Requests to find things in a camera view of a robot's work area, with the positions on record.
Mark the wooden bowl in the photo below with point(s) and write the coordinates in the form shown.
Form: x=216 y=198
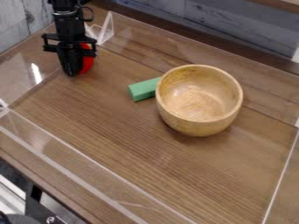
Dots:
x=198 y=98

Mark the red felt strawberry toy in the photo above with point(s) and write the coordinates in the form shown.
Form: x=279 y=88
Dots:
x=86 y=60

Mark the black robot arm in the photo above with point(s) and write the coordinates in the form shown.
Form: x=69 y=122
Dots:
x=64 y=6

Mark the green foam block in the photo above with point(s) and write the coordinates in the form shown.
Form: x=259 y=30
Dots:
x=142 y=89

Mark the clear acrylic corner bracket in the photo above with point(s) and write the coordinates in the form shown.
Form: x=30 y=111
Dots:
x=101 y=32

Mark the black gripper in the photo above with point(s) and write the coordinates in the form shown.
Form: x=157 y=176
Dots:
x=69 y=41

